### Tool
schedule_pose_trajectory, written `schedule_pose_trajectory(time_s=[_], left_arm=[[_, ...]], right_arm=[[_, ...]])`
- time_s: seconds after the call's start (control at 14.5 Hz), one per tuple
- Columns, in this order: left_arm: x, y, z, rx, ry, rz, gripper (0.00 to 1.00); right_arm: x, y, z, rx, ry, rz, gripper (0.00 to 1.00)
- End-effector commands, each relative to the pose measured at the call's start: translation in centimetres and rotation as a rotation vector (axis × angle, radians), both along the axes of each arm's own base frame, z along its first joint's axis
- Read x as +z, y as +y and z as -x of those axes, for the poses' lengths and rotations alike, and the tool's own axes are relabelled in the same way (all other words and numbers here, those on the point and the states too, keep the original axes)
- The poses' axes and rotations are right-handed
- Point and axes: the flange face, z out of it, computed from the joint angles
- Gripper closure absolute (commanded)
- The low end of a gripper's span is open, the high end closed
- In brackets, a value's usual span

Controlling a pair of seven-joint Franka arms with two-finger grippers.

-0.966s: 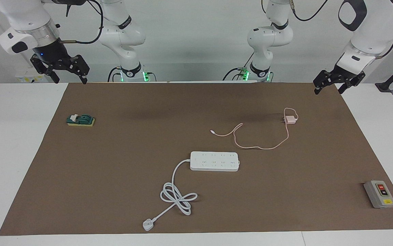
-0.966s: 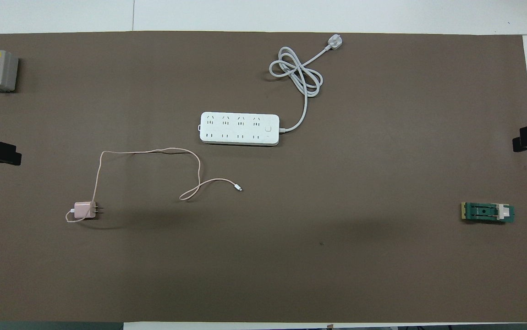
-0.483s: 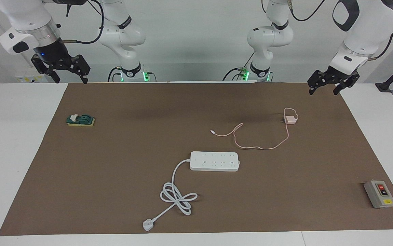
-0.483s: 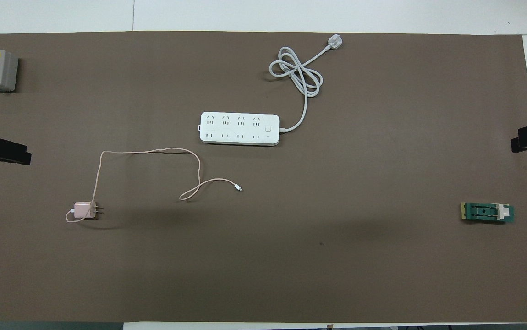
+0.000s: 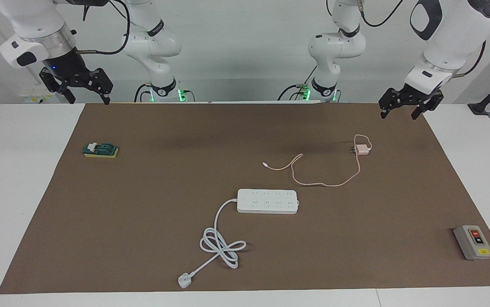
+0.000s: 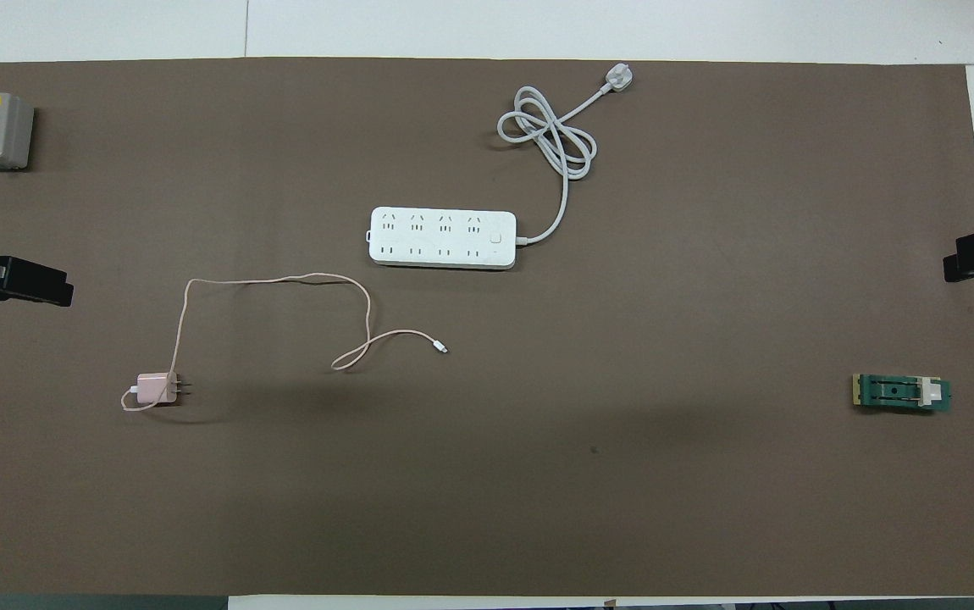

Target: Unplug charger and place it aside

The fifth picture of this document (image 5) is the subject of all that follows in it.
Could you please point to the white wall box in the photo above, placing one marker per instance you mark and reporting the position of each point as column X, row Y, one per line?
column 36, row 97

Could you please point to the green knife switch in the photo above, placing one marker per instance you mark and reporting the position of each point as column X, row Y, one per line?
column 100, row 150

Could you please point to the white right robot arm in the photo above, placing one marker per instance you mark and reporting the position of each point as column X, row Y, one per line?
column 155, row 42

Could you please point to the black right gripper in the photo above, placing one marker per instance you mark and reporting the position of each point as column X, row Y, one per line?
column 69, row 68

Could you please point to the grey on-off switch box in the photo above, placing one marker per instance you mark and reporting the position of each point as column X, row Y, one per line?
column 473, row 242

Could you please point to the pink charger adapter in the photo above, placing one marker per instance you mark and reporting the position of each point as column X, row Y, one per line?
column 361, row 150

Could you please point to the white power strip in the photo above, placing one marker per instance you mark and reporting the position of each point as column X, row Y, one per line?
column 268, row 201

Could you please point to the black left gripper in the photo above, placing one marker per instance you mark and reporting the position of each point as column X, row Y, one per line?
column 419, row 94

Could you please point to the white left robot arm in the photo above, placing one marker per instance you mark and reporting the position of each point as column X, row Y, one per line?
column 338, row 47

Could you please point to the brown table mat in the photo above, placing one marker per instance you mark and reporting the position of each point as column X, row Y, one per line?
column 185, row 256

